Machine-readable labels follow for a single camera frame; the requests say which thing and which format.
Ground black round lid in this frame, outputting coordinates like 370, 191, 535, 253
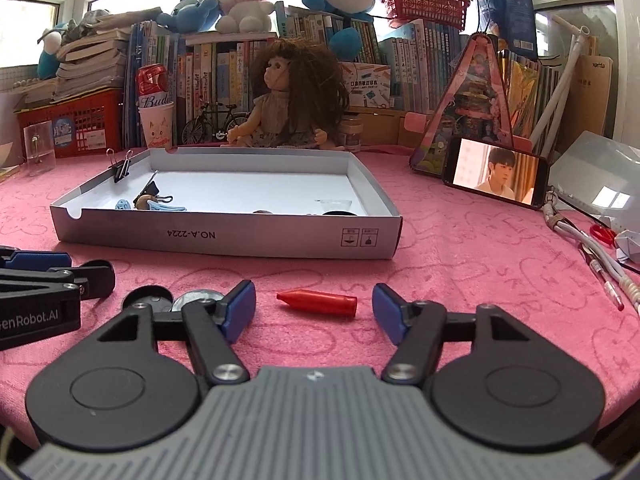
122, 285, 174, 312

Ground brown walnut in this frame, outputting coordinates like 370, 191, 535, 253
134, 195, 152, 210

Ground light blue hair clip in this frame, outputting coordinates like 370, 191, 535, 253
148, 196, 186, 212

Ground black binder clip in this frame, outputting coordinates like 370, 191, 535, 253
106, 148, 134, 183
134, 171, 160, 206

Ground black round cap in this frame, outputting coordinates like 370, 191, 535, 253
322, 210, 358, 217

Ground small blue charm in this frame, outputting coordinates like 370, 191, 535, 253
115, 200, 131, 210

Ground black binder clip on box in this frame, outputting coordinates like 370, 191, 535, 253
106, 148, 134, 183

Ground clear acrylic block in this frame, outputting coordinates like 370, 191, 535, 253
23, 122, 55, 176

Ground white cardboard box tray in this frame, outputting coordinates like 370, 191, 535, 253
50, 148, 402, 259

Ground clear round lid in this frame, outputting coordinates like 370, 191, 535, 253
316, 200, 352, 211

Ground red plastic crate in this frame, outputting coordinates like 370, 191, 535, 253
15, 89, 122, 158

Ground white cat paper cup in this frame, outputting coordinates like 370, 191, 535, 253
139, 102, 175, 148

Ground smartphone playing video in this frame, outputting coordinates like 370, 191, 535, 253
442, 136, 549, 209

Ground pink pen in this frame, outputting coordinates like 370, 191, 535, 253
579, 244, 624, 311

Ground small blue plush doll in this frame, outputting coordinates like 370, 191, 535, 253
37, 20, 76, 80

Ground red Budweiser can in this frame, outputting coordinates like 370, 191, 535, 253
136, 64, 170, 108

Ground black miniature bicycle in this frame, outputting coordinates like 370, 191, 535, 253
181, 102, 248, 145

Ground red scissors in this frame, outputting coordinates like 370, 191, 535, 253
589, 223, 617, 248

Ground stack of grey books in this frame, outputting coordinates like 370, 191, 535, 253
52, 6, 162, 102

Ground small brown-lid jar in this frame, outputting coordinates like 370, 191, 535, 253
338, 115, 364, 153

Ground pink triangular picture box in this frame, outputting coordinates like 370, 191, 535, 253
409, 32, 514, 177

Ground clear plastic folder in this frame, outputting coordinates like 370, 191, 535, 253
549, 131, 640, 232

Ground brown-haired doll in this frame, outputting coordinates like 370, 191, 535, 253
228, 38, 348, 151

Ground colourful stationery box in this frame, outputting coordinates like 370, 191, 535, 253
341, 62, 392, 108

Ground blue plush bear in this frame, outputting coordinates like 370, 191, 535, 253
156, 0, 220, 35

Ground red basket on books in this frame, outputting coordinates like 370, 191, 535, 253
381, 0, 470, 30

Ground blue paper bag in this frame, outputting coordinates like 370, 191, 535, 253
476, 0, 538, 62

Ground white bundled cable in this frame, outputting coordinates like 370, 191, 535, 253
541, 187, 640, 317

